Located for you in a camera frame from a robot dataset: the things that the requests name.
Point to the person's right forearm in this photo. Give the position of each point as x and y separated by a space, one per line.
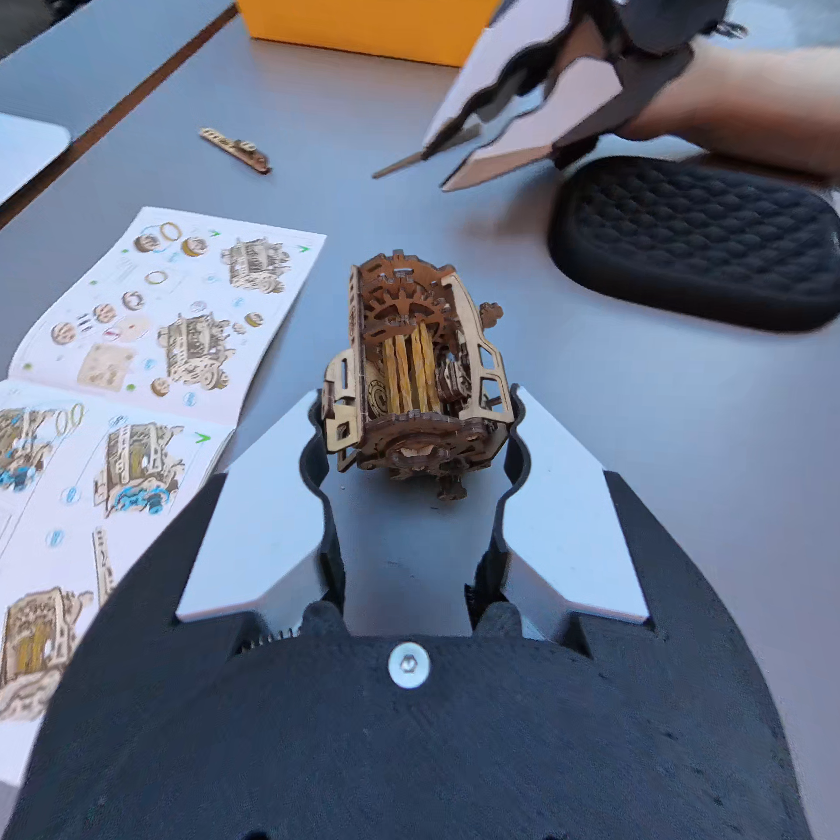
754 98

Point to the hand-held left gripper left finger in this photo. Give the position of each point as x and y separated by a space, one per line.
262 525

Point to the yellow box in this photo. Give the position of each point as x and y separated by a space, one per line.
367 26

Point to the wooden gear model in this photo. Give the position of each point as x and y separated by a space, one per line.
413 380

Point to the small wooden strip part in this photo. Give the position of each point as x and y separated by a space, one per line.
236 149

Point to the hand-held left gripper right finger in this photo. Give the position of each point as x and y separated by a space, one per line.
564 538

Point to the illustrated instruction booklet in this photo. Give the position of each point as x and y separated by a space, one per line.
197 328

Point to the white rounded tray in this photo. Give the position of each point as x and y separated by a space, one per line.
26 154

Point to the black quilted wrist rest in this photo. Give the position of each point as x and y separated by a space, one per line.
695 243

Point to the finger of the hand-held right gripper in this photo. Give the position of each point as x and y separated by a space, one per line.
564 118
489 72

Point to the thin wooden stick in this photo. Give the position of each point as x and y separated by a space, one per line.
407 162

